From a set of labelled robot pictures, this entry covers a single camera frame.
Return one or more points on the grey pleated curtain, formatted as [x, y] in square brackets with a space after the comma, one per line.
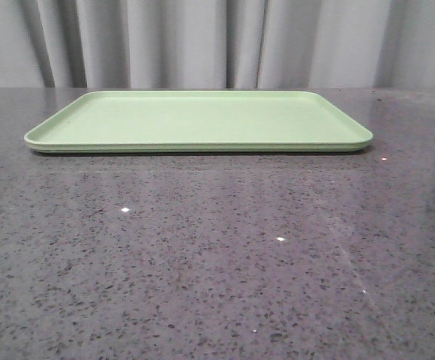
[217, 44]

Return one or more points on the light green rectangular tray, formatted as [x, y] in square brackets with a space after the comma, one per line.
[199, 121]

